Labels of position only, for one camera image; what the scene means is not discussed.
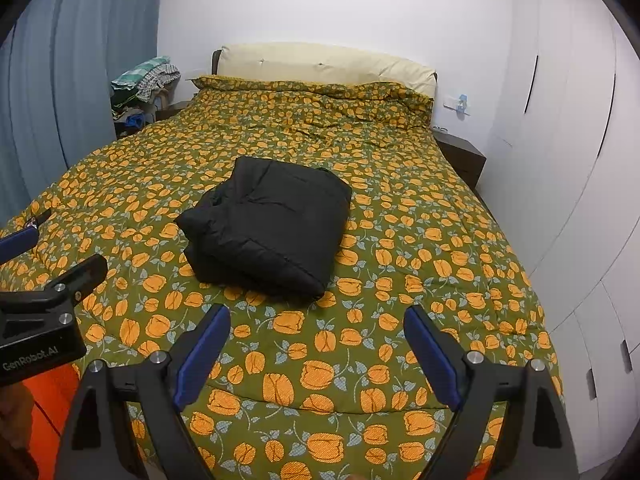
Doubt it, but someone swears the black puffer jacket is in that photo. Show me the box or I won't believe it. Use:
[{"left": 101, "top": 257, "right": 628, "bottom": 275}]
[{"left": 176, "top": 156, "right": 352, "bottom": 304}]

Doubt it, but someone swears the pile of clothes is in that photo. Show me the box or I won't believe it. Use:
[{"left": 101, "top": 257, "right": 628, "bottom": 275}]
[{"left": 111, "top": 56, "right": 181, "bottom": 138}]

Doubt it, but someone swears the left hand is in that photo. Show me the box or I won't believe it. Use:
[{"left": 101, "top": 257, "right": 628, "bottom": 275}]
[{"left": 0, "top": 382, "right": 34, "bottom": 450}]

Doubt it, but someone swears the blue curtain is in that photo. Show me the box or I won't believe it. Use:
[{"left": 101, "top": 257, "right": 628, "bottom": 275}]
[{"left": 1, "top": 0, "right": 160, "bottom": 220}]

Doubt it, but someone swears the green orange floral duvet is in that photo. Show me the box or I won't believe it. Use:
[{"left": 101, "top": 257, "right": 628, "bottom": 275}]
[{"left": 1, "top": 76, "right": 559, "bottom": 479}]

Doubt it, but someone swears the white wardrobe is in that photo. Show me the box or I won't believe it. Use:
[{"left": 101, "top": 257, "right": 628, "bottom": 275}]
[{"left": 480, "top": 0, "right": 639, "bottom": 471}]

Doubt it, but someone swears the dark right nightstand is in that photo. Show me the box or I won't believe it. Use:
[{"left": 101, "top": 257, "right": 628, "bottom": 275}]
[{"left": 433, "top": 130, "right": 486, "bottom": 191}]

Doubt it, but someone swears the cream upholstered headboard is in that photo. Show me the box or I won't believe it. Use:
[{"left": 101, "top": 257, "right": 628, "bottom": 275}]
[{"left": 212, "top": 42, "right": 437, "bottom": 98}]

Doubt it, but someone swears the wall socket with blue plug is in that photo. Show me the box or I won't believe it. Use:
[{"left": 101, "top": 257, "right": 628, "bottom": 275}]
[{"left": 442, "top": 94, "right": 469, "bottom": 116}]

